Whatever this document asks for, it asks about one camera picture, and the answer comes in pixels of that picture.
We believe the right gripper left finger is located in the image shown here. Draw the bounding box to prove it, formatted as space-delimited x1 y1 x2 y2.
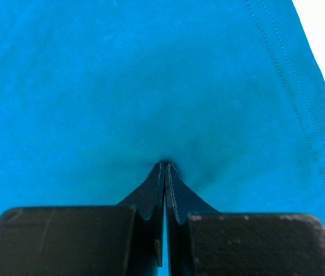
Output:
0 163 165 275

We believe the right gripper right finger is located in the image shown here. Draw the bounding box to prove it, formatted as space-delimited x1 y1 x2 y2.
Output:
165 163 325 275

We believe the blue t shirt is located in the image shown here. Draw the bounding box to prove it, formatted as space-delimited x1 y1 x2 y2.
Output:
0 0 325 276

